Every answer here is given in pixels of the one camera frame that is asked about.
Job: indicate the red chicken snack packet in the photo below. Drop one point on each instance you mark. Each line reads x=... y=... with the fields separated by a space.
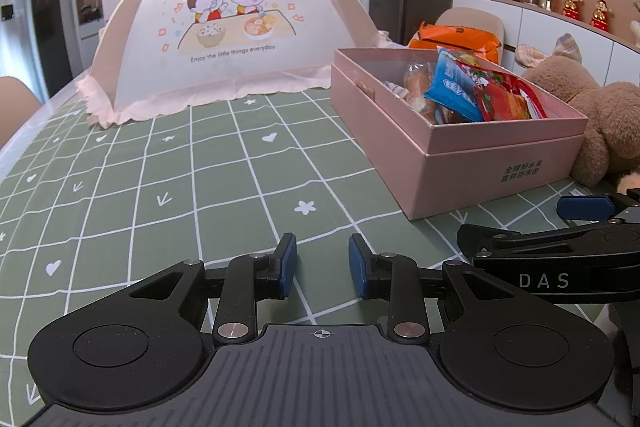
x=505 y=102

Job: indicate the pink cardboard box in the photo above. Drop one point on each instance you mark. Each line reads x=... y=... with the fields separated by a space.
x=475 y=167

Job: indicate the brown teddy bear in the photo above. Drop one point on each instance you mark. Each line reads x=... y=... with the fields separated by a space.
x=610 y=122

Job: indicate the black wall switch panel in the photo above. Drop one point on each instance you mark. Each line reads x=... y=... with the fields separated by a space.
x=6 y=11

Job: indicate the beige chair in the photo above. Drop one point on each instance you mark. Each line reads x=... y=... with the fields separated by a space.
x=465 y=18
x=17 y=107

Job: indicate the white sideboard cabinet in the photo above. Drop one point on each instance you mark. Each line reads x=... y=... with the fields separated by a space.
x=540 y=32

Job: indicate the silver small snack packet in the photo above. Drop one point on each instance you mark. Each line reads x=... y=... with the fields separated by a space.
x=395 y=89

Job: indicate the clear bread packet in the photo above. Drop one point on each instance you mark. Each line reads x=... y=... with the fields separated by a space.
x=417 y=87

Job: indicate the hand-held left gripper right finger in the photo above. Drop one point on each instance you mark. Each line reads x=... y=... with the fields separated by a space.
x=359 y=269

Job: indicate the orange snack bag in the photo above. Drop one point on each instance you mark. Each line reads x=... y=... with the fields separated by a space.
x=460 y=38

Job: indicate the pink plush toy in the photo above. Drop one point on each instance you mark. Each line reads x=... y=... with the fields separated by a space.
x=631 y=182

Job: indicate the blue seaweed snack packet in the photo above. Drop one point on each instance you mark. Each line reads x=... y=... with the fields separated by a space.
x=452 y=94

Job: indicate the red gold figurine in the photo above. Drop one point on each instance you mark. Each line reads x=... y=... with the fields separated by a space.
x=601 y=17
x=571 y=7

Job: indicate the white printed food cover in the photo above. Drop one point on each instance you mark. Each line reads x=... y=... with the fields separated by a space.
x=225 y=7

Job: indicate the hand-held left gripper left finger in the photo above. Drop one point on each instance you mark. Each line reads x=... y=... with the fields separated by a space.
x=286 y=267

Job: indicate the dark door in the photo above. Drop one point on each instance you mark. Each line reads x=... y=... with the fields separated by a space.
x=47 y=17

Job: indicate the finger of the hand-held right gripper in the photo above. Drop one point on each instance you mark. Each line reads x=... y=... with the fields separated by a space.
x=525 y=242
x=585 y=208

